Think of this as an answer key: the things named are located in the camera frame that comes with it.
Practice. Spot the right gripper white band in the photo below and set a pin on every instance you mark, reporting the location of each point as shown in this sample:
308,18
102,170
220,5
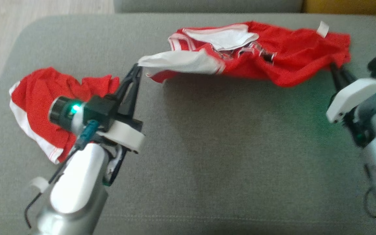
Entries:
351,94

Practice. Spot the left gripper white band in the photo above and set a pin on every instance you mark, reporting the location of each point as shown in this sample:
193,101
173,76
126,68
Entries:
126,135

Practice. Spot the red white jersey shirt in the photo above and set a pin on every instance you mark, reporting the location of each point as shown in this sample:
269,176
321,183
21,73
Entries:
292,55

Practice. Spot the red white shorts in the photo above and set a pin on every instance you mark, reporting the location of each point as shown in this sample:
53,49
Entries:
38,98

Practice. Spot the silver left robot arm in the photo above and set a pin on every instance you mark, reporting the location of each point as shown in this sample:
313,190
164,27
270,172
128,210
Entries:
77,182

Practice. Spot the large yellow cushion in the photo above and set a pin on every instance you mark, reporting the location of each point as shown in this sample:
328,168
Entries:
351,6

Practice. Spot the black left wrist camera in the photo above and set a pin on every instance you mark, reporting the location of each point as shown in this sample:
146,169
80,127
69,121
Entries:
101,109

